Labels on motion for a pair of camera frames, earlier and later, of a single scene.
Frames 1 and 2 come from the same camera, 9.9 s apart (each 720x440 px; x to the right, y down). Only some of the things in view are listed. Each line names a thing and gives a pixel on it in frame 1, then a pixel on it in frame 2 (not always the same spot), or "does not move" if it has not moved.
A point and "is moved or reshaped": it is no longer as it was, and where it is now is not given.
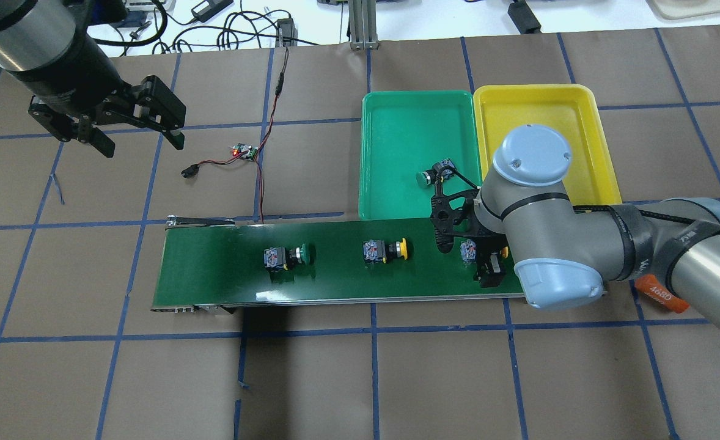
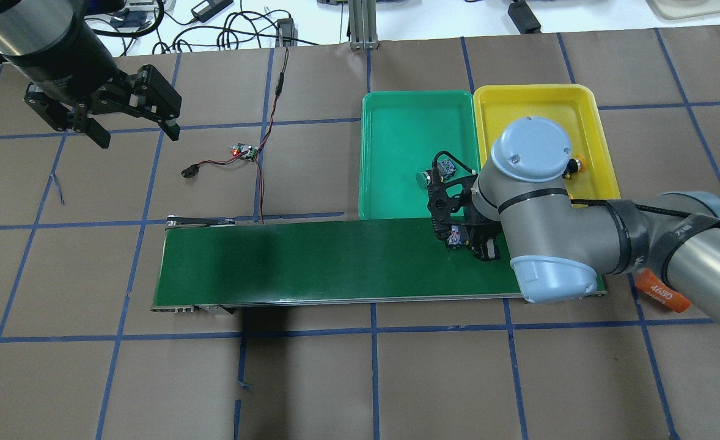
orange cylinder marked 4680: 648,285 does not move
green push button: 440,171 does not move
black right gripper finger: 491,267 to 485,248
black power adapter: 206,10 does not move
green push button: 279,258 is moved or reshaped
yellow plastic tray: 572,111 does not move
